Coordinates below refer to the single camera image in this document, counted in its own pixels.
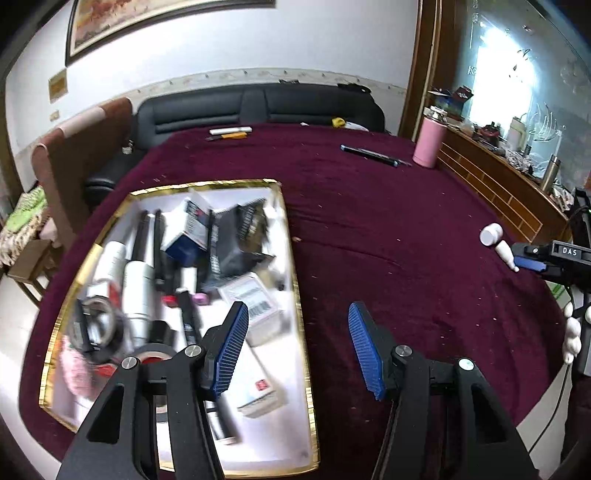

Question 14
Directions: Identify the maroon tablecloth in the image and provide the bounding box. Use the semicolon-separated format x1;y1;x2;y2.
18;122;576;480

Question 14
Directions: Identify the pink fluffy puff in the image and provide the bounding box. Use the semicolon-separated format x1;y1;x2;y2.
61;339;100;400

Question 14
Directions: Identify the steel thermos flask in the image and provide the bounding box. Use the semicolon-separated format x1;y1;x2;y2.
540;154;562;195

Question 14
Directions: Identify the framed wall painting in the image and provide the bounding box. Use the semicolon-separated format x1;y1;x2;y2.
65;0;276;66

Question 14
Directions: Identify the person's right hand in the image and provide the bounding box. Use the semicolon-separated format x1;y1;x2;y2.
562;302;591;366

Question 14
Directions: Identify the white spray bottle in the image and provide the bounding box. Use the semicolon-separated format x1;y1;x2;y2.
495;241;522;273

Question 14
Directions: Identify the black foil packet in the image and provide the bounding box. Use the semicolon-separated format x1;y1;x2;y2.
207;200;274;289

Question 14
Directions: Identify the clear tape roll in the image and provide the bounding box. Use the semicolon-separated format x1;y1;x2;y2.
76;295;123;352

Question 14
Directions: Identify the large white plastic bottle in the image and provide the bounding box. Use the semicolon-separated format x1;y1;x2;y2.
122;260;156;343

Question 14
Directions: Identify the pink thermos bottle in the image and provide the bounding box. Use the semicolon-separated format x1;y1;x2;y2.
412;104;449;169

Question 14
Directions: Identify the black mascara tube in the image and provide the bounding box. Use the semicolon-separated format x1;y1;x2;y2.
177;288;204;347

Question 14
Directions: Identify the thin black cable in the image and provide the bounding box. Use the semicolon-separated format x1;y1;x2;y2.
526;364;576;456

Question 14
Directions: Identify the silver red carton box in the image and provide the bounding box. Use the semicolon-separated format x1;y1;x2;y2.
237;355;287;419

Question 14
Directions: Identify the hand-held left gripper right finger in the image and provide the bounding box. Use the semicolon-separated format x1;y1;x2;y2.
348;301;539;480

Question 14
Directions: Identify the small white pill bottle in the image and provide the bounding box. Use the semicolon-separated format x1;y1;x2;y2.
92;242;128;296

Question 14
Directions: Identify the wooden stool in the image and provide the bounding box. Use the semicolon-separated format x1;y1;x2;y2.
6;239;57;306

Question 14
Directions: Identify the gold wall plaque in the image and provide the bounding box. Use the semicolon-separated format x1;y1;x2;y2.
48;69;69;103

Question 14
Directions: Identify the person's right forearm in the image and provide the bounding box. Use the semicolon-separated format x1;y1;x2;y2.
562;378;591;464

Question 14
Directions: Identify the etched glass panel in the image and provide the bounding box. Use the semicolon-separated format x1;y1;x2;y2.
455;0;591;195

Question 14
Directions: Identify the wooden partition counter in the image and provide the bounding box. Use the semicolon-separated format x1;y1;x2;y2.
398;0;572;260

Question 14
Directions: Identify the blue white carton box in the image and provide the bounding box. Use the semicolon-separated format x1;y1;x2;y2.
164;198;214;267

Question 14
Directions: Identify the white cloth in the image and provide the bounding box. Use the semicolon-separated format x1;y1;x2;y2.
300;120;371;133

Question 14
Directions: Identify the gold-rimmed white tray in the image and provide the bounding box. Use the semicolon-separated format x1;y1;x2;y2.
39;178;321;478

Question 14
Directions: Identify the black leather sofa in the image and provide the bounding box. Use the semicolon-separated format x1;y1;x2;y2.
84;83;387;200

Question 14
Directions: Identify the slim dark metal pen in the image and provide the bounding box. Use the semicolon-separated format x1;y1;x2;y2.
365;154;413;166

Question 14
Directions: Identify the blue red carton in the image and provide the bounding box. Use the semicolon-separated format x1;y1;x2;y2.
427;85;474;116

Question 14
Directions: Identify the green patterned cloth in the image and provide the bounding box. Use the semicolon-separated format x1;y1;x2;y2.
0;185;48;269

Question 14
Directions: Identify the brown upholstered chair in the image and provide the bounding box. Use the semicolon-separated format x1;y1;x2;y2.
31;96;135;253

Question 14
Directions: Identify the black pen teal band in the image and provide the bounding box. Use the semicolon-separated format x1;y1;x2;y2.
340;144;400;167

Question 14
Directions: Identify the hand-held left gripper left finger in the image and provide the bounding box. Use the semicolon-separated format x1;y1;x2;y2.
55;301;250;480

